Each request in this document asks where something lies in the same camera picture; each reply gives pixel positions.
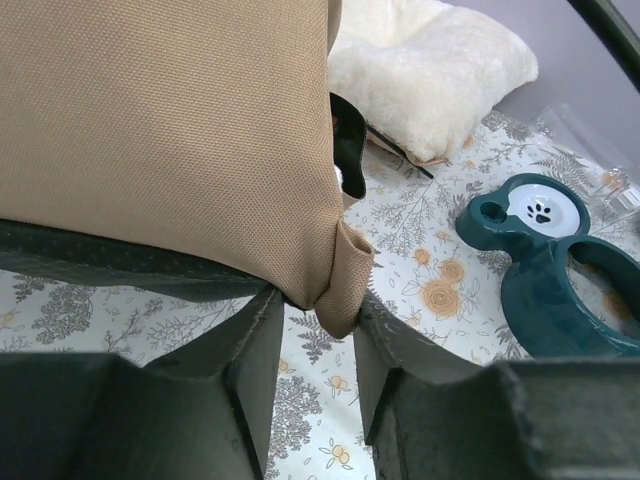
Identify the clear plastic bottle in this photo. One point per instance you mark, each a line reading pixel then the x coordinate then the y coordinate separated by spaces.
pixel 612 178

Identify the floral patterned mat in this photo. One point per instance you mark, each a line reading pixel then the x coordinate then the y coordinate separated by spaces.
pixel 425 275

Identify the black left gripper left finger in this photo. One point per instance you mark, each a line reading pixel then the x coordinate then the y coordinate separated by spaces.
pixel 203 411

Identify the beige fabric pet tent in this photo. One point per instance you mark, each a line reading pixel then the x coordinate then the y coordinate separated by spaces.
pixel 172 144

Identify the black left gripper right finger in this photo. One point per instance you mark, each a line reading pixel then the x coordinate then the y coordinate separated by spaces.
pixel 429 414

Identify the black tent pole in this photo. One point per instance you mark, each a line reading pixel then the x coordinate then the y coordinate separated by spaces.
pixel 614 32
pixel 385 143

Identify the white fluffy pillow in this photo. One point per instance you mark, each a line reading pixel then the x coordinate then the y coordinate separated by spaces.
pixel 425 73

